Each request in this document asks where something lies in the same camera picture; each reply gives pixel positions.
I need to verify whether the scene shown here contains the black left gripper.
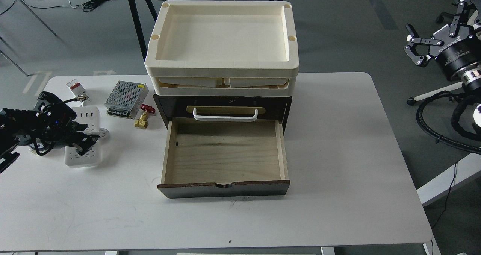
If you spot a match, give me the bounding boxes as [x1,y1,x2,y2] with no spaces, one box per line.
[17,91,98,156]

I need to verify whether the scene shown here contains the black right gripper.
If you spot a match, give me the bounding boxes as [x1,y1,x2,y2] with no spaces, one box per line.
[404,0,480,82]

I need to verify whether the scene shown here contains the white power strip with cable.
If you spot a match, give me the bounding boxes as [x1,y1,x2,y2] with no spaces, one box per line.
[65,106,109,168]

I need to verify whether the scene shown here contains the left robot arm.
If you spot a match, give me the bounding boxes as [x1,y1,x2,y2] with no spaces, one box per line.
[0,91,100,172]

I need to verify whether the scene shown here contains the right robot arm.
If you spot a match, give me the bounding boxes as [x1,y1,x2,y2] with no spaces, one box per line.
[404,0,481,106]

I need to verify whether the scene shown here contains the white plastic pipe fitting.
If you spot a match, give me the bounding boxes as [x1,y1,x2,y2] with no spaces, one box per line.
[29,143,45,156]

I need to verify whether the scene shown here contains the white red circuit breaker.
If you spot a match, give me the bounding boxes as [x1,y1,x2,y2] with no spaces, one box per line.
[66,79,91,103]

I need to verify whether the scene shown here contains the metal mesh power supply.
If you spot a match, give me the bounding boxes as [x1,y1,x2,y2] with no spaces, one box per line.
[104,81,149,118]

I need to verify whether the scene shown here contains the black stand legs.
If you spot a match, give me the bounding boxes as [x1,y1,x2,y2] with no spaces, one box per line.
[124,0,158,62]

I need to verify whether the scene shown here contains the open wooden drawer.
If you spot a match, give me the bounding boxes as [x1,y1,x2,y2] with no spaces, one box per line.
[158,118,290,199]

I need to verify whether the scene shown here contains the cream plastic tray stack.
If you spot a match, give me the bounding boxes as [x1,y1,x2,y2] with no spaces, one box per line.
[145,1,299,97]

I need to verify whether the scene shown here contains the brass valve red handle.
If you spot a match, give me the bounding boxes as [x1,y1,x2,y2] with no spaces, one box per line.
[134,104,156,129]

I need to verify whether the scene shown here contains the black corrugated cable conduit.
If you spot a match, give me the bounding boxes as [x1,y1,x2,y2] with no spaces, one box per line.
[415,91,481,154]

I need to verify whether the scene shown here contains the white drawer handle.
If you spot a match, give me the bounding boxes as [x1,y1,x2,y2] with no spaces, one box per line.
[192,108,258,122]

